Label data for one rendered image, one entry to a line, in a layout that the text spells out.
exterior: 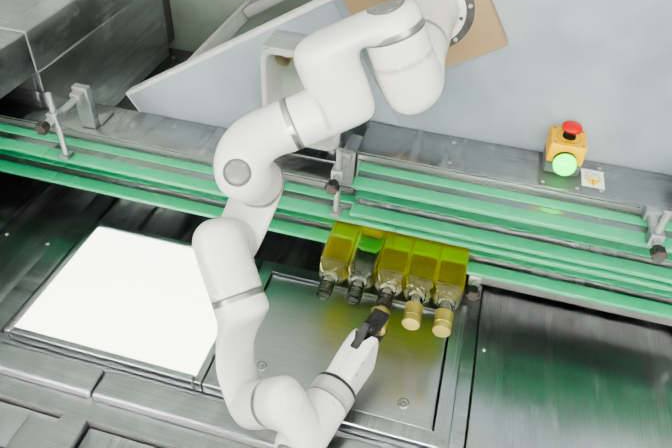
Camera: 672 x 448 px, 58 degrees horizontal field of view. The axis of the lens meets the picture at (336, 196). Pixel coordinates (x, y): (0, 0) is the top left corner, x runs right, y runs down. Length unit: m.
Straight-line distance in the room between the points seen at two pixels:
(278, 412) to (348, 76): 0.50
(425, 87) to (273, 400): 0.51
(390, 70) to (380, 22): 0.07
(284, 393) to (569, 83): 0.79
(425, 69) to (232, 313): 0.46
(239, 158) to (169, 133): 0.62
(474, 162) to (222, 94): 0.60
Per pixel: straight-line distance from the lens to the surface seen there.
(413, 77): 0.93
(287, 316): 1.32
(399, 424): 1.19
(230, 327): 0.96
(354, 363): 1.04
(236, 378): 1.03
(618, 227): 1.28
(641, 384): 1.43
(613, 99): 1.32
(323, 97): 0.92
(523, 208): 1.24
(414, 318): 1.15
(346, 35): 0.90
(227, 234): 0.95
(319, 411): 1.00
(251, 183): 0.92
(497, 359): 1.36
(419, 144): 1.32
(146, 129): 1.55
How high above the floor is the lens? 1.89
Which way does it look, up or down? 48 degrees down
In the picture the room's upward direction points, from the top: 157 degrees counter-clockwise
